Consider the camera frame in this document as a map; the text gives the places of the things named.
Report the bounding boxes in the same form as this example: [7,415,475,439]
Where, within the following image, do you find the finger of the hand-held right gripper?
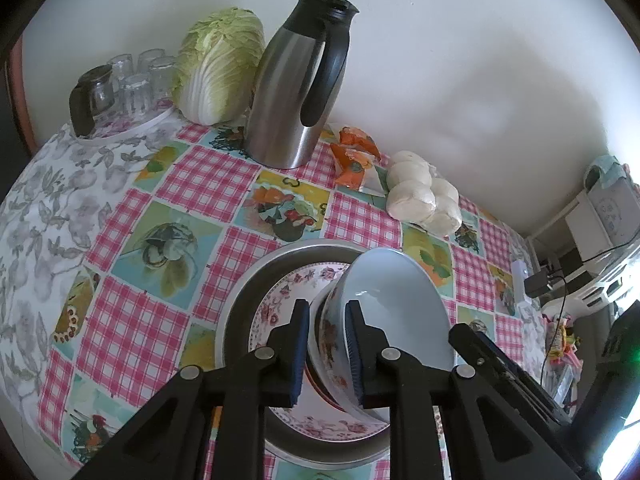
[450,322,568,426]

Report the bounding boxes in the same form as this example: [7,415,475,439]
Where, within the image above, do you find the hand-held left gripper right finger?
[345,300,584,480]

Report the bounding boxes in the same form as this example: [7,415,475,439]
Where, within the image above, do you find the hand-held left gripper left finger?
[102,299,312,480]

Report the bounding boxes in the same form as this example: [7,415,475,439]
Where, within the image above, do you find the oval pink floral plate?
[248,262,391,443]

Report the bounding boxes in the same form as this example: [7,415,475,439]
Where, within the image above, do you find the light blue floral bowl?
[319,247,455,408]

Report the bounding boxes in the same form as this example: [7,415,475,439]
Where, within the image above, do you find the large stainless steel basin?
[214,240,401,466]

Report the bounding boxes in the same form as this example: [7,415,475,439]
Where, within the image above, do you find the colourful snack packet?
[545,312,583,361]

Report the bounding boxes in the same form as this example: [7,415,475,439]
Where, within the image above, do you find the white shelf rack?
[530,180,640,321]

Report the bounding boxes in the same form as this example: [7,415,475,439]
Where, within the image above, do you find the black power adapter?
[525,269,553,298]

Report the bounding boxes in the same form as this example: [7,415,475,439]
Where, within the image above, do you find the white power strip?
[510,258,533,306]

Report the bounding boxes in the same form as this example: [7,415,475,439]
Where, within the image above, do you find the white printed box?
[585,175,640,246]

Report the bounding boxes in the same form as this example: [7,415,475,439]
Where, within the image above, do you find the bag of white steamed buns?
[385,150,463,235]

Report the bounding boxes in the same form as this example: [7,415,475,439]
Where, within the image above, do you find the orange snack packet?
[339,126,382,156]
[330,144,390,195]

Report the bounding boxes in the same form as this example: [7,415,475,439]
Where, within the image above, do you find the teal cloth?
[585,155,626,191]

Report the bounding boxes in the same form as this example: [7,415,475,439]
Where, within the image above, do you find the pink checkered printed tablecloth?
[37,122,551,480]

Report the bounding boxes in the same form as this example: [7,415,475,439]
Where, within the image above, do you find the stainless steel thermos jug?
[243,0,360,170]

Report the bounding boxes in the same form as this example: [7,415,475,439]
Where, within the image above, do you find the white floral tray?
[75,100,180,147]

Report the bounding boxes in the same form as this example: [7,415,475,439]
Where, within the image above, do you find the grey floral tablecloth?
[0,120,186,411]

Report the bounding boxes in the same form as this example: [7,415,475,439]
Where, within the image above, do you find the napa cabbage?
[171,7,266,125]

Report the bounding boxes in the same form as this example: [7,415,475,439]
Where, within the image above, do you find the clear drinking glass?
[121,73,153,117]
[137,48,167,75]
[149,56,177,98]
[106,54,133,92]

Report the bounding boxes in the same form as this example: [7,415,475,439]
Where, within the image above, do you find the glass jars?
[69,64,115,138]

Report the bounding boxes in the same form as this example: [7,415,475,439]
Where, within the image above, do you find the black cable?
[542,237,640,386]

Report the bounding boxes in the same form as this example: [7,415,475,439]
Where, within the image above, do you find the red frame bar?
[7,35,36,153]

